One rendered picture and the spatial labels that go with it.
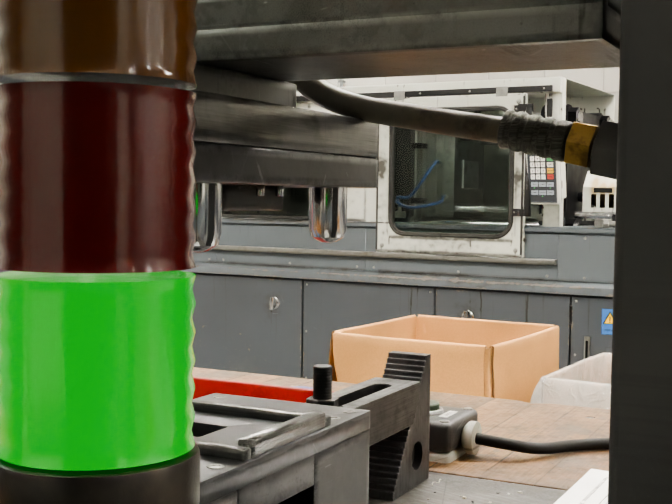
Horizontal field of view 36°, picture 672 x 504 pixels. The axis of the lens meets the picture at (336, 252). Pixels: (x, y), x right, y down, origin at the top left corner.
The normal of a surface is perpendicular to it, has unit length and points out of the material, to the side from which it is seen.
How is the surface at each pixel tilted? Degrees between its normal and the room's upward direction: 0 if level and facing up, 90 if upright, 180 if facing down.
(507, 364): 88
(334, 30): 90
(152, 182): 104
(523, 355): 88
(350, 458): 90
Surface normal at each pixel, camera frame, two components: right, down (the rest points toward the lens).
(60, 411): -0.14, 0.29
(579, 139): -0.28, -0.45
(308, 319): -0.50, 0.04
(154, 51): 0.68, 0.29
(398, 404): 0.90, 0.04
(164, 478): 0.77, 0.04
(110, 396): 0.37, -0.19
